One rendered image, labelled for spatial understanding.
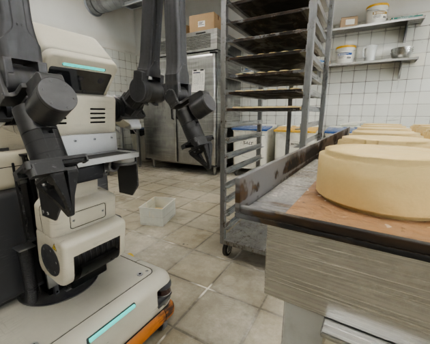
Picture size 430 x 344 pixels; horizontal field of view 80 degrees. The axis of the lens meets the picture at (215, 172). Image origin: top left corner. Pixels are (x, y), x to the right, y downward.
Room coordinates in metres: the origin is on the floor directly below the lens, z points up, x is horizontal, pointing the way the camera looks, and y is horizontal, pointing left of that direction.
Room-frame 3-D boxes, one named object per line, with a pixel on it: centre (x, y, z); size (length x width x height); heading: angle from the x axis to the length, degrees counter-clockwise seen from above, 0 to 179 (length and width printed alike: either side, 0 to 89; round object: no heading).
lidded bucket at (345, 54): (3.62, -1.70, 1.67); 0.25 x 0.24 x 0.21; 60
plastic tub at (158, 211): (2.18, 0.51, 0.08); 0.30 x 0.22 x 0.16; 167
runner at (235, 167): (1.77, -0.23, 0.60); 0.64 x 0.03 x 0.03; 151
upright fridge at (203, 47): (4.43, 0.40, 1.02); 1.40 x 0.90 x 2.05; 60
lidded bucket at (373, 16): (3.47, -1.97, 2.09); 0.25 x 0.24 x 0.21; 150
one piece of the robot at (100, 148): (0.75, 0.38, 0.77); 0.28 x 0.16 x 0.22; 148
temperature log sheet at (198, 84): (3.85, 0.24, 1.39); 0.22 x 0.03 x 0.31; 60
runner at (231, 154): (1.77, -0.23, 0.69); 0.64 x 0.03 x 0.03; 151
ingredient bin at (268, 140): (4.00, -0.62, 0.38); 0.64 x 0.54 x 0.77; 153
